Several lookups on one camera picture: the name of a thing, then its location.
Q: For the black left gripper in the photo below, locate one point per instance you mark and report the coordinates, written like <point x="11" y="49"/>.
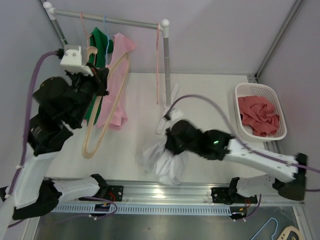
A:
<point x="100" y="77"/>

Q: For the white t shirt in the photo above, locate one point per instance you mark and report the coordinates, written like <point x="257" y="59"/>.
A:
<point x="159" y="162"/>

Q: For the coral red t shirt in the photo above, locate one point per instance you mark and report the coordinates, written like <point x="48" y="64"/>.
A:
<point x="258" y="113"/>

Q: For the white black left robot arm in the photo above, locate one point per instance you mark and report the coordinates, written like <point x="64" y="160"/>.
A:
<point x="62" y="109"/>

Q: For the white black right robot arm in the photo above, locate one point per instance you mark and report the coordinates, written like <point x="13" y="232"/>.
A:
<point x="281" y="173"/>

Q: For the green t shirt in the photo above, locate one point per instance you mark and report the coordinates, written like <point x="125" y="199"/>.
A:
<point x="98" y="39"/>

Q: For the blue plastic hanger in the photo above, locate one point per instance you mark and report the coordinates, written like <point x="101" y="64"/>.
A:
<point x="110" y="44"/>

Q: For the pink t shirt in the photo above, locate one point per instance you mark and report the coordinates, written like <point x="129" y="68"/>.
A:
<point x="116" y="85"/>

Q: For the wooden hanger on floor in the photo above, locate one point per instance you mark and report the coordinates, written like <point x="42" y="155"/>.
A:
<point x="291" y="233"/>

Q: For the silver white clothes rack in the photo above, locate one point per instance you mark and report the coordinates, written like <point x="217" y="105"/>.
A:
<point x="163" y="27"/>

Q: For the white perforated plastic basket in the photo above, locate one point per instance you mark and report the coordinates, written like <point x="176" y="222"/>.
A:
<point x="253" y="89"/>

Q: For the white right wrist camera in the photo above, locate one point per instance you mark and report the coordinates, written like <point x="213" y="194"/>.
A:
<point x="173" y="115"/>

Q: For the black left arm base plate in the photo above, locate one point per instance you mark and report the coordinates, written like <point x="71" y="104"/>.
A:
<point x="112" y="193"/>

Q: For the aluminium rail frame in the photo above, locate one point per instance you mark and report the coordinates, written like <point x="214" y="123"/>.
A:
<point x="143" y="192"/>

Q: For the white slotted cable duct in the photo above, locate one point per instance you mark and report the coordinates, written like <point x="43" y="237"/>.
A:
<point x="188" y="210"/>

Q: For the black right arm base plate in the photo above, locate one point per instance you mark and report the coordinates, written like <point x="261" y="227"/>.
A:
<point x="220" y="195"/>

